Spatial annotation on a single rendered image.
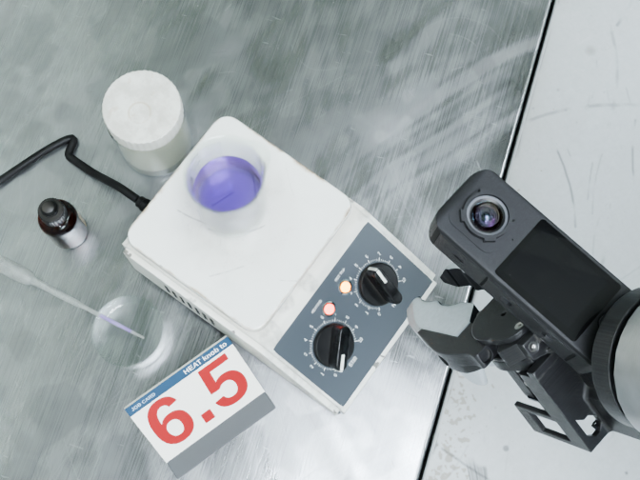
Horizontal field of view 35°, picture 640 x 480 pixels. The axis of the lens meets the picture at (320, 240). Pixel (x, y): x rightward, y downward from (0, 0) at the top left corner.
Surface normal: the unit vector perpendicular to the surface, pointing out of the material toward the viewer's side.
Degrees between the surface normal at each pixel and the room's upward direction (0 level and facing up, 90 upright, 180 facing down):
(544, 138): 0
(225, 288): 0
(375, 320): 30
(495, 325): 60
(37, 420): 0
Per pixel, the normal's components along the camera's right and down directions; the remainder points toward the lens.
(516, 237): 0.07, -0.29
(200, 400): 0.39, 0.30
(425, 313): -0.59, -0.74
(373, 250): 0.41, 0.06
